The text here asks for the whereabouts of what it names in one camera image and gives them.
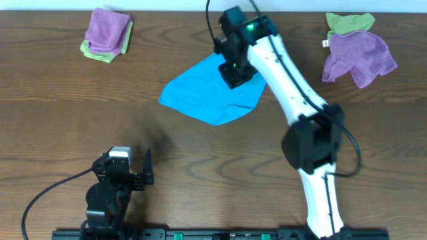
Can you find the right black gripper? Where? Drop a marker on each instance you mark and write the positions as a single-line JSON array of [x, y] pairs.
[[237, 77]]

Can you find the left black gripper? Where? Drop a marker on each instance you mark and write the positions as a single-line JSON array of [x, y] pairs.
[[136, 180]]

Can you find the blue microfiber cloth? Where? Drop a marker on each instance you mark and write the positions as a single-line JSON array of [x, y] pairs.
[[201, 93]]

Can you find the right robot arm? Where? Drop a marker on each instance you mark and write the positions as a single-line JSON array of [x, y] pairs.
[[253, 46]]

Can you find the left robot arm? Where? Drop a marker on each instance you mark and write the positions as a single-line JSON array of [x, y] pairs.
[[108, 200]]

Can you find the crumpled green cloth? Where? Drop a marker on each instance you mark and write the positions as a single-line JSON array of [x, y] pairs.
[[343, 25]]

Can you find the crumpled purple cloth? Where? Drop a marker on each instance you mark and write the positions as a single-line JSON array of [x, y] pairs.
[[360, 53]]

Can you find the folded purple cloth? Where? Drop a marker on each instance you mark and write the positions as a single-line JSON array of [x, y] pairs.
[[107, 31]]

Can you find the folded green cloth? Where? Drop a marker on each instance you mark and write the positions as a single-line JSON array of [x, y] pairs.
[[108, 57]]

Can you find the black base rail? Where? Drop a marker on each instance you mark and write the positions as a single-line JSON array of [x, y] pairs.
[[290, 233]]

